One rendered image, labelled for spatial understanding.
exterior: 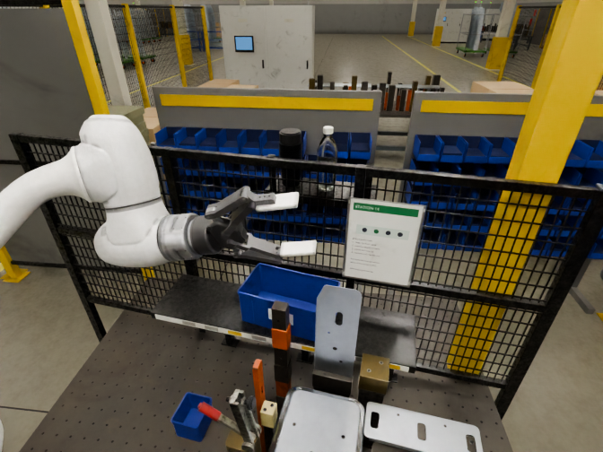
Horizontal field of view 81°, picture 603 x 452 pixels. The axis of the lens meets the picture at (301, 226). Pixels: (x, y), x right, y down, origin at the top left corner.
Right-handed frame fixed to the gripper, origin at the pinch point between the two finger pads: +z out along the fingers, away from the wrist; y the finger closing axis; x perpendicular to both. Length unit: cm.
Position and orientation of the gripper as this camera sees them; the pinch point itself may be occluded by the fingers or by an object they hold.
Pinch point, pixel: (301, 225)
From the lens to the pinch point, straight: 62.5
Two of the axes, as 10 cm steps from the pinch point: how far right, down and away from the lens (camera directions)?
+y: -2.4, -6.1, -7.5
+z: 9.7, -0.9, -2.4
